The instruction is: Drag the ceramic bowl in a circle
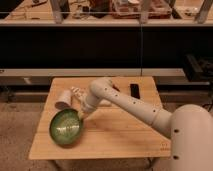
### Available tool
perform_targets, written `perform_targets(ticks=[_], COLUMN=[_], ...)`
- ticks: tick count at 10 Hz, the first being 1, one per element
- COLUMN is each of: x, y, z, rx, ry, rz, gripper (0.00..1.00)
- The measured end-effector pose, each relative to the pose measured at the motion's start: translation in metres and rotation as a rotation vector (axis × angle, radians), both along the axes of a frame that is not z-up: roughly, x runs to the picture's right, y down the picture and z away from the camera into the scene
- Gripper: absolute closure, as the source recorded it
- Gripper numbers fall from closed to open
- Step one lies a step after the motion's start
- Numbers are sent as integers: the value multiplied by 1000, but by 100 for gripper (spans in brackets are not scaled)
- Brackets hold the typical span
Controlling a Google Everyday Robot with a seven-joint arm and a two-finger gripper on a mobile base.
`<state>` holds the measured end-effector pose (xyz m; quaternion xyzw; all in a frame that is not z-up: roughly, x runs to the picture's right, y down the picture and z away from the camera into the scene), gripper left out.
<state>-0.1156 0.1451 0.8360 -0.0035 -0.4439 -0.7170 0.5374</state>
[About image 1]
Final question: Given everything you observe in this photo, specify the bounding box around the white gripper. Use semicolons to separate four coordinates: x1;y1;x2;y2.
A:
71;87;98;119

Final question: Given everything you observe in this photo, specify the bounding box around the green ceramic bowl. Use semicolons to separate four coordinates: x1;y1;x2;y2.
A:
49;108;83;146

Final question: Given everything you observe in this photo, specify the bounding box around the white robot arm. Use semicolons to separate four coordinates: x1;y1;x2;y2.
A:
71;77;213;171

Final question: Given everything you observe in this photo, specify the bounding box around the white paper cup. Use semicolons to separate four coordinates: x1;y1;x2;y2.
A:
55;89;72;109

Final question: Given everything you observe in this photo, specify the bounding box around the wooden table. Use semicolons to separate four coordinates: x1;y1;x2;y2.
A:
29;77;170;160

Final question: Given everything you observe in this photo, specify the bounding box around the black rectangular block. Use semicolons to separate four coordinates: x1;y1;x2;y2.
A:
130;84;140;99

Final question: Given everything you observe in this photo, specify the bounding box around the long metal shelf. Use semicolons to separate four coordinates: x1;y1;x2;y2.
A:
0;68;187;86

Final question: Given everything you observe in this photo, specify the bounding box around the red plastic tray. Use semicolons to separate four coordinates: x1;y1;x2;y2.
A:
110;0;172;19

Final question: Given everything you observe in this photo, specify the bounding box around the black box on right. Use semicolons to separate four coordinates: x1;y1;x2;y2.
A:
182;54;213;82

